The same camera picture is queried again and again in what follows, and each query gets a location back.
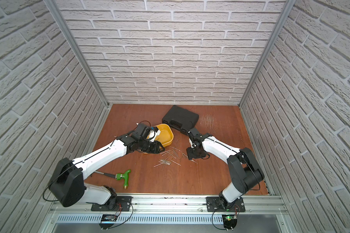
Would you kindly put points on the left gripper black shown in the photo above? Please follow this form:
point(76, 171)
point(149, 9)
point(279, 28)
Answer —
point(153, 146)

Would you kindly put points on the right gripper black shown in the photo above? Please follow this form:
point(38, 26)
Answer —
point(190, 155)

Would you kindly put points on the yellow plastic storage box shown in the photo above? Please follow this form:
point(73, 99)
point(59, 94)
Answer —
point(166, 136)

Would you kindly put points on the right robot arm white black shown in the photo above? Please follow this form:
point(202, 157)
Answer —
point(244, 169)

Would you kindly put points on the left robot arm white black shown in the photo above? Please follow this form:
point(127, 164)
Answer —
point(68, 184)

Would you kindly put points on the steel nail bundle nail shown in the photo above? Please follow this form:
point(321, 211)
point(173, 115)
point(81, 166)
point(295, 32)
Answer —
point(165, 162)

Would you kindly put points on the black plastic tool case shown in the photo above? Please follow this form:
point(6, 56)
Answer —
point(180, 119)

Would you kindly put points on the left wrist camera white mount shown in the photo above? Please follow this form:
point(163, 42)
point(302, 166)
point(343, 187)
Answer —
point(153, 134)

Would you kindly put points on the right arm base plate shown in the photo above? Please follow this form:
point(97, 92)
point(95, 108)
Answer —
point(219, 204)

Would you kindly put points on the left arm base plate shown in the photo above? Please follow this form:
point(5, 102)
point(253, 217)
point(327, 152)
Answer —
point(118, 203)

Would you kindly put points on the right controller board with cable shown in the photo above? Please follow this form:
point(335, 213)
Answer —
point(229, 222)

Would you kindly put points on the controller board with cable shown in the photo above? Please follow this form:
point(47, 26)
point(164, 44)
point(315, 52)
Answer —
point(108, 221)
point(229, 222)

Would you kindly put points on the left controller board with cable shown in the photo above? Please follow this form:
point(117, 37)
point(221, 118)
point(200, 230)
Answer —
point(108, 221)

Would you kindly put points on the aluminium front rail frame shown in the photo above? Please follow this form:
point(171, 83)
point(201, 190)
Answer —
point(263, 214)

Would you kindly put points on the left aluminium corner post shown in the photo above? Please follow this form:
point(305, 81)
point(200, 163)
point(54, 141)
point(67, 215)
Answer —
point(66, 31)

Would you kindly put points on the aluminium corner post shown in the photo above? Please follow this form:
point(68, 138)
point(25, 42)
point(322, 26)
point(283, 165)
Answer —
point(66, 31)
point(270, 43)

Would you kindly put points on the right aluminium corner post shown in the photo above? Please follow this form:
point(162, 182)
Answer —
point(270, 43)

